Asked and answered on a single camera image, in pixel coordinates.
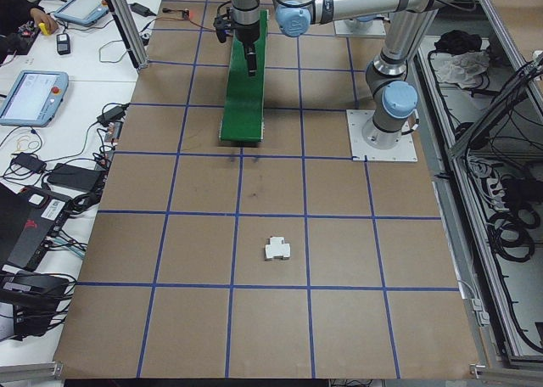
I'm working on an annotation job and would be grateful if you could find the black sleeved forearm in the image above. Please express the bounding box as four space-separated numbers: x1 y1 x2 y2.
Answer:
0 0 46 21

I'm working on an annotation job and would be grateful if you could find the person's bare hand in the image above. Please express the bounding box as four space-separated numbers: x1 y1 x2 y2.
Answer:
30 7 59 34

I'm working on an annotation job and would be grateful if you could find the green conveyor belt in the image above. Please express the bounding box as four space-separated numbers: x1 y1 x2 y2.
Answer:
218 8 271 147

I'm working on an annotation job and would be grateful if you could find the brown circuit board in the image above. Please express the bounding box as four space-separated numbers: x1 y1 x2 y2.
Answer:
104 121 125 145

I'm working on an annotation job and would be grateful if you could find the blue teach pendant tablet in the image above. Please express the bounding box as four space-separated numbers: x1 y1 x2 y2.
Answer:
0 70 70 128
53 0 110 28

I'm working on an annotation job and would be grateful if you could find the white circuit breaker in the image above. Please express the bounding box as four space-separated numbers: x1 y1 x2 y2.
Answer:
263 236 294 264

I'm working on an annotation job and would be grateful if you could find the black crumpled cloth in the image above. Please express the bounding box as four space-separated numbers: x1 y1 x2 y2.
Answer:
435 29 484 53

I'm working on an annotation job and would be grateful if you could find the white crumpled cloth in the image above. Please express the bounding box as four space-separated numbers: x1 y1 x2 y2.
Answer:
436 49 492 90

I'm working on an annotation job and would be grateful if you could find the large black power brick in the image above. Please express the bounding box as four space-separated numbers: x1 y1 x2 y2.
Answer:
45 162 106 193

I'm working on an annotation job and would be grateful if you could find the black red electronic gadget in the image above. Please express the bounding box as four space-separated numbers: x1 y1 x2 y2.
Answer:
16 20 42 40

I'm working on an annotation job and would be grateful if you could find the white power strip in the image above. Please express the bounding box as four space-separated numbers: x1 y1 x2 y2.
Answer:
468 160 510 204

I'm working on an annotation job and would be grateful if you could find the black computer red logo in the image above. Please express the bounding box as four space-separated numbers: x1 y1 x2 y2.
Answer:
0 184 72 272

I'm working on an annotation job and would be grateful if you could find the black electronics box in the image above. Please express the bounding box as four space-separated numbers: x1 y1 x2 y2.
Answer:
0 272 77 342

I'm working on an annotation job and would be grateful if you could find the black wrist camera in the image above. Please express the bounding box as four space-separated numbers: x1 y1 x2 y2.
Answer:
213 15 233 44

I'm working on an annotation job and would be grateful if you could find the red conveyor power wire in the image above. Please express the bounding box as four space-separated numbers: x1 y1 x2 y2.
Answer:
188 15 217 34

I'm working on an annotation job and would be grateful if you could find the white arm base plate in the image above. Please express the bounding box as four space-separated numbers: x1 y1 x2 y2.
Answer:
333 20 388 38
346 109 419 164

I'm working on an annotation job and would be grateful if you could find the aluminium frame post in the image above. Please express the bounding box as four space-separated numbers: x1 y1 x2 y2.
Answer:
93 0 149 70

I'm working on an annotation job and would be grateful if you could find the metal V-shaped frame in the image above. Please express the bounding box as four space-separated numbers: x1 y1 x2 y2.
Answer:
392 0 543 367

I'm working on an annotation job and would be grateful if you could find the black coiled cable bundle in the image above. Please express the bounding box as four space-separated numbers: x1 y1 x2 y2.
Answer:
486 206 540 263

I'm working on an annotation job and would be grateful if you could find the grey mounting bracket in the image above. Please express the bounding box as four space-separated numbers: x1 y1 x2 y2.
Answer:
469 297 492 328

